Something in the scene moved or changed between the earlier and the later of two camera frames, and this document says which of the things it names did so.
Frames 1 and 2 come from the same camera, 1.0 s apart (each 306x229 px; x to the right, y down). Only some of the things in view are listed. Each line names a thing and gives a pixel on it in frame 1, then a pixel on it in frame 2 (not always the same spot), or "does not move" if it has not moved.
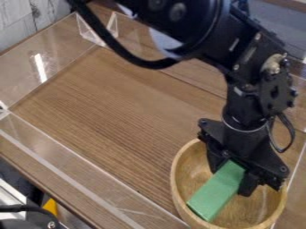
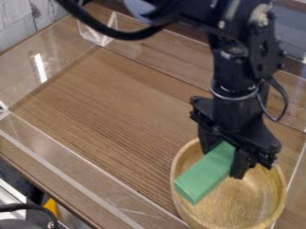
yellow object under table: x=51 y=206 does not move
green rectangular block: x=218 y=192 -> x=206 y=174
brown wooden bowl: x=252 y=211 does not move
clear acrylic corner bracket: x=87 y=32 does not move
